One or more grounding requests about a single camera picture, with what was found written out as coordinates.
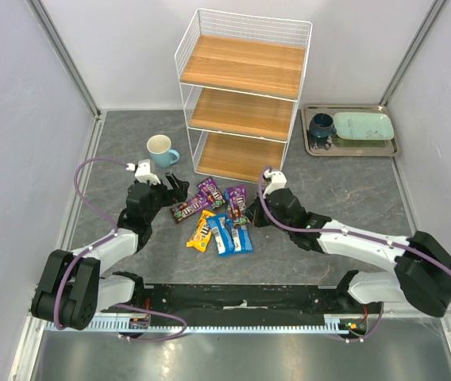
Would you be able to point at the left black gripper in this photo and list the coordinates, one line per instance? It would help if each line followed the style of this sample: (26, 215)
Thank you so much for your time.
(168, 190)

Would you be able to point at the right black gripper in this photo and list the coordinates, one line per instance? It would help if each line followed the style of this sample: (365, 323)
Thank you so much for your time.
(260, 212)

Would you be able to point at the dark blue candy bag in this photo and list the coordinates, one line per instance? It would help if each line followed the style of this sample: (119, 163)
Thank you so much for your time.
(234, 217)

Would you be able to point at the light blue candy bag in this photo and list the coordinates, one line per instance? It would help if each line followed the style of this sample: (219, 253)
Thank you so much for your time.
(222, 236)
(241, 239)

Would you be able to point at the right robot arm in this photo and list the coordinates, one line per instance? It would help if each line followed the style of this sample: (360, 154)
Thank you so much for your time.
(414, 269)

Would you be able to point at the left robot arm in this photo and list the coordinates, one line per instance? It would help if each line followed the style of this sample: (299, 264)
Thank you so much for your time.
(71, 290)

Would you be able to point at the brown purple candy bag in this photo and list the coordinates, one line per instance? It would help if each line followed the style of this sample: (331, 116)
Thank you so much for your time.
(192, 206)

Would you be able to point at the yellow candy bag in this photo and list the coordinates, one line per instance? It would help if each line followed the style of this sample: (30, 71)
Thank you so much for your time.
(200, 238)

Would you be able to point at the light blue mug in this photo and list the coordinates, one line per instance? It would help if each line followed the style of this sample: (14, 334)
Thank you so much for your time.
(161, 151)

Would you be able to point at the dark blue cup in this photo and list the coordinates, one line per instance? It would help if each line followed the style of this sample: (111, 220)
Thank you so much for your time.
(322, 126)

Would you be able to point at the mint green divided plate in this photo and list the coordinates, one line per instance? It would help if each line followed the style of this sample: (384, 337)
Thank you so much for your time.
(363, 126)

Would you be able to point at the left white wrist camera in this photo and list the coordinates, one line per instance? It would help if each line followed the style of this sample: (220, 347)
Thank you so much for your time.
(142, 172)

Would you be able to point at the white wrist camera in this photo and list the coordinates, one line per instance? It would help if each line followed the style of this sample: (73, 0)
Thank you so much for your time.
(272, 180)
(142, 172)

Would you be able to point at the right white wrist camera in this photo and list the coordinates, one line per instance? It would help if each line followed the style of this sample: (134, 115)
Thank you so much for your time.
(272, 180)

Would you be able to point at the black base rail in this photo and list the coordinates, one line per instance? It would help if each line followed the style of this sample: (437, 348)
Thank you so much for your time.
(183, 300)

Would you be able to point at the grey slotted cable duct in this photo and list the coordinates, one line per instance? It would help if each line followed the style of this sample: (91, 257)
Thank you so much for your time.
(229, 322)

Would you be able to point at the white wire wooden shelf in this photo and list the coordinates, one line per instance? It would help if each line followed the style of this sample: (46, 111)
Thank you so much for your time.
(241, 80)

